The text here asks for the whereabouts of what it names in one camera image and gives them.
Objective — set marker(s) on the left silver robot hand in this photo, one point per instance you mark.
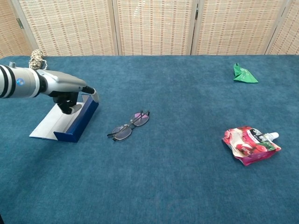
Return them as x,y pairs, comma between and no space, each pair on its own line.
65,81

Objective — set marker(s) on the blue glasses case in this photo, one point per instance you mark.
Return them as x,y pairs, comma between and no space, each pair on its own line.
81,116

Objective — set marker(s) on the black-rimmed eyeglasses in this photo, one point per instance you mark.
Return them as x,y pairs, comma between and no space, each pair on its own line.
120,131

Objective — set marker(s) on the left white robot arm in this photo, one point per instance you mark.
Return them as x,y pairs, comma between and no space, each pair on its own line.
23,81

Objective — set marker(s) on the woven bamboo screen panel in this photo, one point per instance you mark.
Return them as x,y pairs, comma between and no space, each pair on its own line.
154,28
70,28
9,35
238,28
289,35

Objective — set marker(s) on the green crumpled snack packet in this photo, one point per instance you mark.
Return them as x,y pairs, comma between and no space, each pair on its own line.
243,75

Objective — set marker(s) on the red spouted drink pouch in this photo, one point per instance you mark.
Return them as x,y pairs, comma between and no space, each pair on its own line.
250,147

